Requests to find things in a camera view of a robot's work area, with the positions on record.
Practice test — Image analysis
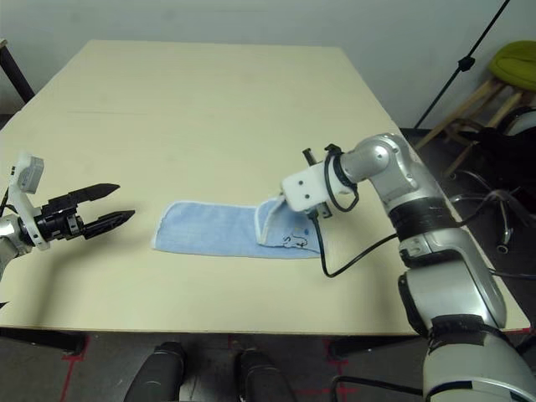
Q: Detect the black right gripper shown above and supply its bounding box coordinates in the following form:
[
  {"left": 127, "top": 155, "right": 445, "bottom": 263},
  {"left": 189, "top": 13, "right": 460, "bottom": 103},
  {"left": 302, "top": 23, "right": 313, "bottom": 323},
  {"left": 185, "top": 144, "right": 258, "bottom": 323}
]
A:
[{"left": 301, "top": 147, "right": 332, "bottom": 219}]

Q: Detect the black robot left foot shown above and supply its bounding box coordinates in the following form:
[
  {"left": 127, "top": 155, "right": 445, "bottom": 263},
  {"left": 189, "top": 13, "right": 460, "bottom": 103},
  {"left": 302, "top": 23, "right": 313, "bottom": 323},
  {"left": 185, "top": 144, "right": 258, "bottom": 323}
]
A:
[{"left": 125, "top": 341, "right": 188, "bottom": 402}]

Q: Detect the black tripod pole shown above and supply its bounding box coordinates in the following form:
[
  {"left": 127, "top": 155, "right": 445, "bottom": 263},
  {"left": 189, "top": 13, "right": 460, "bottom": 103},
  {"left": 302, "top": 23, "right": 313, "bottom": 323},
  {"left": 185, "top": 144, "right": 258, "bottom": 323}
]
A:
[{"left": 414, "top": 0, "right": 512, "bottom": 129}]

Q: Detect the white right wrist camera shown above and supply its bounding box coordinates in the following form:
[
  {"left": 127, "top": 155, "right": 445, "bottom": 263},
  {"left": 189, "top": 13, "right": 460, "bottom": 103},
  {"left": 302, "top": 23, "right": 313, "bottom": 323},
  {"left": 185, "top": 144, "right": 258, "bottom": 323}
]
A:
[{"left": 281, "top": 158, "right": 357, "bottom": 211}]

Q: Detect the black office chair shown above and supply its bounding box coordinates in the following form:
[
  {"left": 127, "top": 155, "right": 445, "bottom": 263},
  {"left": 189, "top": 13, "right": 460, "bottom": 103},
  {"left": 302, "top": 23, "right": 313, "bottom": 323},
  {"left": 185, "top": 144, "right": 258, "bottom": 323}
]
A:
[{"left": 450, "top": 106, "right": 536, "bottom": 256}]

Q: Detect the black table base foot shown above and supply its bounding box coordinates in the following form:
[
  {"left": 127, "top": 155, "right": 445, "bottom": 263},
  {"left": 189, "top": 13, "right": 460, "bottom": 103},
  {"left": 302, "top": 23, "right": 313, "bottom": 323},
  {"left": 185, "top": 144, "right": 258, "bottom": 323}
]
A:
[
  {"left": 332, "top": 334, "right": 428, "bottom": 359},
  {"left": 0, "top": 328, "right": 85, "bottom": 357}
]

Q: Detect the green wooden stool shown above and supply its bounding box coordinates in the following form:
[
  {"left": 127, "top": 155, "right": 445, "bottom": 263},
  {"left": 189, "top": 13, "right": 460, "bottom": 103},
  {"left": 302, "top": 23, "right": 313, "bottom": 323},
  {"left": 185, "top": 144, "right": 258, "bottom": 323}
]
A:
[{"left": 414, "top": 40, "right": 536, "bottom": 177}]

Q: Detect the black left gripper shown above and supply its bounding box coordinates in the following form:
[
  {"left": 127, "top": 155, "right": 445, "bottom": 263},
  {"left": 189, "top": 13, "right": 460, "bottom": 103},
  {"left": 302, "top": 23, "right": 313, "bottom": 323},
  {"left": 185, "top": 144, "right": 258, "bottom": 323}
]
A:
[{"left": 35, "top": 183, "right": 136, "bottom": 244}]

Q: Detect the light blue towel white trim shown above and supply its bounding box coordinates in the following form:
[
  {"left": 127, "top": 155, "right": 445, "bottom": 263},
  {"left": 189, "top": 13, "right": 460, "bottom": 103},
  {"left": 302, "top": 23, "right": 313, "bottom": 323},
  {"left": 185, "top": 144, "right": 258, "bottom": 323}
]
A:
[{"left": 150, "top": 193, "right": 322, "bottom": 260}]

